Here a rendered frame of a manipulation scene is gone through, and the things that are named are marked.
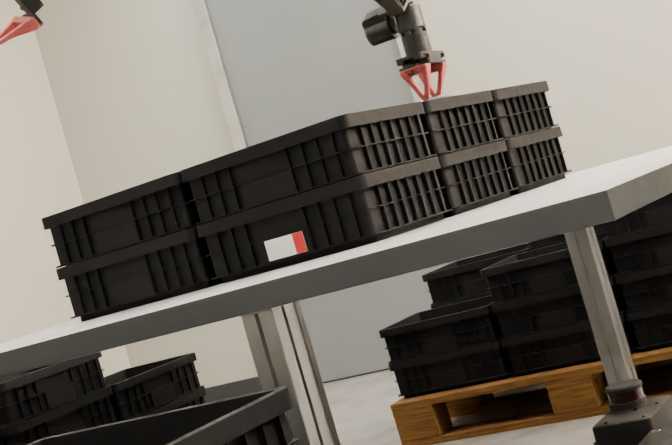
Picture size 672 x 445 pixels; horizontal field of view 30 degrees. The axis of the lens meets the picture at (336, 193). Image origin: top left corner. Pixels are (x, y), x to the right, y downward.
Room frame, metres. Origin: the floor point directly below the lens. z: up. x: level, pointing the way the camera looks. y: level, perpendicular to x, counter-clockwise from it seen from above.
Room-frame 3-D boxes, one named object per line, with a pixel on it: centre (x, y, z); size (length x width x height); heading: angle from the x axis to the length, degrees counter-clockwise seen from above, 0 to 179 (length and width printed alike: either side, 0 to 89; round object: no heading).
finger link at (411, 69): (2.64, -0.24, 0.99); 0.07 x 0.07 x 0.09; 56
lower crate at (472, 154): (2.66, -0.13, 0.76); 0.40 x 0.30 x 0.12; 56
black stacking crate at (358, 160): (2.41, 0.03, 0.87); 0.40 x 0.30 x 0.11; 56
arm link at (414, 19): (2.66, -0.25, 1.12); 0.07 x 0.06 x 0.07; 60
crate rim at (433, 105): (2.66, -0.13, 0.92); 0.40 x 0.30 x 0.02; 56
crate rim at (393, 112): (2.41, 0.03, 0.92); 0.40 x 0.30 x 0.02; 56
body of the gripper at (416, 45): (2.65, -0.25, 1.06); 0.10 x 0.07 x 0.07; 146
